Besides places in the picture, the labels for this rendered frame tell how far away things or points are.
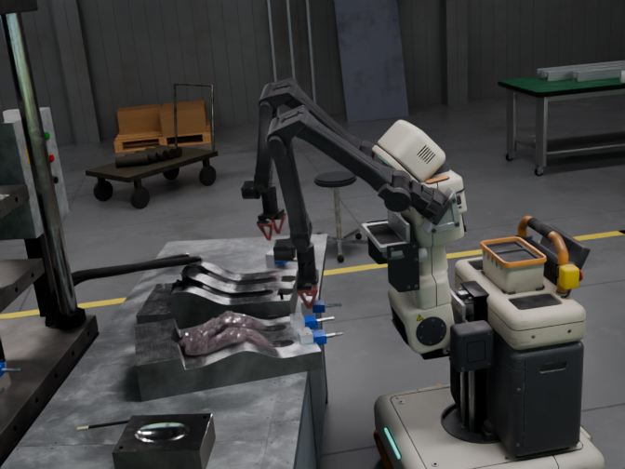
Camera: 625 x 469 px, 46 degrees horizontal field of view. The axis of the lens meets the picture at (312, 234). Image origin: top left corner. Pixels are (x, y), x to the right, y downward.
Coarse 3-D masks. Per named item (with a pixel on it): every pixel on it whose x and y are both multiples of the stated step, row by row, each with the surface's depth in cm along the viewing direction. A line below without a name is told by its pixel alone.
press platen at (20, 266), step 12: (0, 264) 240; (12, 264) 239; (24, 264) 238; (36, 264) 239; (0, 276) 230; (12, 276) 229; (24, 276) 231; (36, 276) 239; (0, 288) 220; (12, 288) 223; (24, 288) 230; (0, 300) 215; (12, 300) 222; (0, 312) 215
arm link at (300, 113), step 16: (288, 112) 205; (304, 112) 202; (272, 128) 204; (288, 128) 200; (304, 128) 200; (320, 128) 202; (320, 144) 204; (336, 144) 204; (336, 160) 208; (352, 160) 207; (368, 160) 209; (368, 176) 210; (384, 176) 209; (384, 192) 209; (400, 192) 209; (400, 208) 213
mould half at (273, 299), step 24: (168, 288) 258; (192, 288) 237; (240, 288) 247; (264, 288) 244; (144, 312) 240; (168, 312) 239; (192, 312) 237; (216, 312) 236; (240, 312) 236; (264, 312) 235; (288, 312) 235
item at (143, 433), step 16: (144, 416) 179; (160, 416) 179; (176, 416) 178; (192, 416) 178; (208, 416) 177; (128, 432) 173; (144, 432) 175; (160, 432) 176; (176, 432) 175; (192, 432) 171; (208, 432) 174; (128, 448) 167; (144, 448) 167; (160, 448) 166; (176, 448) 166; (192, 448) 166; (208, 448) 173; (128, 464) 167; (144, 464) 167; (160, 464) 166; (176, 464) 166; (192, 464) 166
